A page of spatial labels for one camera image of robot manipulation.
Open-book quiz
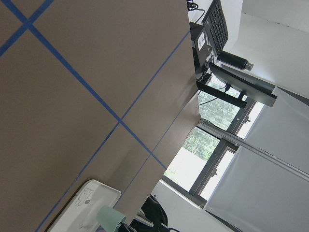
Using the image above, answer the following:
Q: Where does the black keyboard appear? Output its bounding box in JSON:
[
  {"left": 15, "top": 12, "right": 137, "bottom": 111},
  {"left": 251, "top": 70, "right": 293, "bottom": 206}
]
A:
[{"left": 202, "top": 0, "right": 229, "bottom": 56}]

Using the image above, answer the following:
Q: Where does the black monitor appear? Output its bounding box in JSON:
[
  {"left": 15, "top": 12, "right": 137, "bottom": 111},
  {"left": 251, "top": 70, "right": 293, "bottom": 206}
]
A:
[{"left": 209, "top": 62, "right": 277, "bottom": 107}]

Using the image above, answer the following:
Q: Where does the cream rabbit tray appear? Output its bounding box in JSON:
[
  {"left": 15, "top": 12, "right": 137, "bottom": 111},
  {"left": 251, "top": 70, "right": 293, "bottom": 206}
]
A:
[{"left": 48, "top": 179, "right": 121, "bottom": 232}]

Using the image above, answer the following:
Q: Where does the green plastic cup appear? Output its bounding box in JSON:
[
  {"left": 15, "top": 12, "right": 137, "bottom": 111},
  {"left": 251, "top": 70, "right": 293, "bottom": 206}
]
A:
[{"left": 96, "top": 205, "right": 126, "bottom": 232}]

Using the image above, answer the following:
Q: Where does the small black box device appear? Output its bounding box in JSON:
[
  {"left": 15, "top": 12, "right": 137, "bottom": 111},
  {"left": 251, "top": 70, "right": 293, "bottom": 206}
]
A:
[{"left": 189, "top": 22, "right": 212, "bottom": 80}]

